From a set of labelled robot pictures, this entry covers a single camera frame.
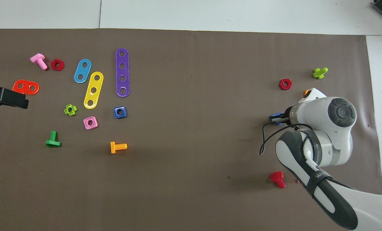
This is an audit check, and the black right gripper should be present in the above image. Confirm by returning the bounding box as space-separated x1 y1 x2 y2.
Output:
271 107 293 125

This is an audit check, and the red plastic screw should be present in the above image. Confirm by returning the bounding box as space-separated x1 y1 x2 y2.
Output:
270 172 286 189

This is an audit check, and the lime green plastic screw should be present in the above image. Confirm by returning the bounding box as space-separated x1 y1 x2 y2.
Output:
312 67 328 80

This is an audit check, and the pink square nut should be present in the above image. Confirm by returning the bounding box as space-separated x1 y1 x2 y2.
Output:
83 116 99 130

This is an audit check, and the orange plastic screw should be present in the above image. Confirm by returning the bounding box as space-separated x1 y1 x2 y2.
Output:
110 141 127 154

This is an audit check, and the orange-red three-hole angle plate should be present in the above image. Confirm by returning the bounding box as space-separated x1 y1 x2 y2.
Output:
13 80 40 95

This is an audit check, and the blue two-hole plate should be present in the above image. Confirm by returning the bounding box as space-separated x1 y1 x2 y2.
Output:
74 59 92 84

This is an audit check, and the yellow three-hole plate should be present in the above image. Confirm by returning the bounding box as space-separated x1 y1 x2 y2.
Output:
83 72 104 109

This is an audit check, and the brown paper mat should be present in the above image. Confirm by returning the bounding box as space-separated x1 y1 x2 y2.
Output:
0 28 382 231

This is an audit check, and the purple four-hole plate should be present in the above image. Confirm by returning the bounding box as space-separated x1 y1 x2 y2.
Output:
116 48 130 98

